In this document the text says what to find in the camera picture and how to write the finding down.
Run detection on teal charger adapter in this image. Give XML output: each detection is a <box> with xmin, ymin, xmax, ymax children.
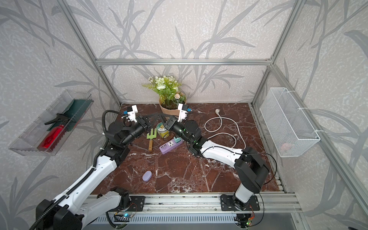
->
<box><xmin>173</xmin><ymin>137</ymin><xmax>182</xmax><ymax>143</ymax></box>

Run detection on purple power strip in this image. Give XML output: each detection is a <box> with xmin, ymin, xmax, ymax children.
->
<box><xmin>159</xmin><ymin>139</ymin><xmax>183</xmax><ymax>154</ymax></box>

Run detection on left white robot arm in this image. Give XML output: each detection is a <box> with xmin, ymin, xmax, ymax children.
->
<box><xmin>31</xmin><ymin>114</ymin><xmax>158</xmax><ymax>230</ymax></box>

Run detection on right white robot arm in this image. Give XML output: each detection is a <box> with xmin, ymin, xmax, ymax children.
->
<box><xmin>138</xmin><ymin>113</ymin><xmax>270</xmax><ymax>204</ymax></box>

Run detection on green garden fork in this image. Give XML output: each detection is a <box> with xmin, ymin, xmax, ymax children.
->
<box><xmin>147</xmin><ymin>128</ymin><xmax>157</xmax><ymax>151</ymax></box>

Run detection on round tin can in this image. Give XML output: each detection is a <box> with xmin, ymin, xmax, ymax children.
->
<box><xmin>156</xmin><ymin>122</ymin><xmax>170</xmax><ymax>139</ymax></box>

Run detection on beige flower pot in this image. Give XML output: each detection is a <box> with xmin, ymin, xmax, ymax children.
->
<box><xmin>159</xmin><ymin>92</ymin><xmax>187</xmax><ymax>116</ymax></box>

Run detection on green artificial flowering plant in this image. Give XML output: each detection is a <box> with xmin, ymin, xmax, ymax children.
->
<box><xmin>142</xmin><ymin>76</ymin><xmax>187</xmax><ymax>110</ymax></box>

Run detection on purple earbuds case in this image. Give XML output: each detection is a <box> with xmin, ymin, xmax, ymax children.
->
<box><xmin>142</xmin><ymin>171</ymin><xmax>152</xmax><ymax>182</ymax></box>

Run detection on pink object in basket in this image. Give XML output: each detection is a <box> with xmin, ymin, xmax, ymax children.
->
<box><xmin>281</xmin><ymin>143</ymin><xmax>294</xmax><ymax>153</ymax></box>

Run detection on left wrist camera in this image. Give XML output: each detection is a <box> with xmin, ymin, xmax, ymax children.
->
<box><xmin>123</xmin><ymin>105</ymin><xmax>138</xmax><ymax>123</ymax></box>

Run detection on clear plastic wall tray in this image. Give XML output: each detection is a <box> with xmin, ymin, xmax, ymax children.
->
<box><xmin>9</xmin><ymin>90</ymin><xmax>94</xmax><ymax>156</ymax></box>

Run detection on red handled pruning shears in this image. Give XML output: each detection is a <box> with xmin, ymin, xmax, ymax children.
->
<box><xmin>37</xmin><ymin>113</ymin><xmax>70</xmax><ymax>152</ymax></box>

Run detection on white wire mesh basket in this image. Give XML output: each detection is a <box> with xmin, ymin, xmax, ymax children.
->
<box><xmin>260</xmin><ymin>87</ymin><xmax>321</xmax><ymax>158</ymax></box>

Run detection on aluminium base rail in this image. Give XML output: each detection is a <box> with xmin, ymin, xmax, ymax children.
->
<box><xmin>61</xmin><ymin>192</ymin><xmax>303</xmax><ymax>215</ymax></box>

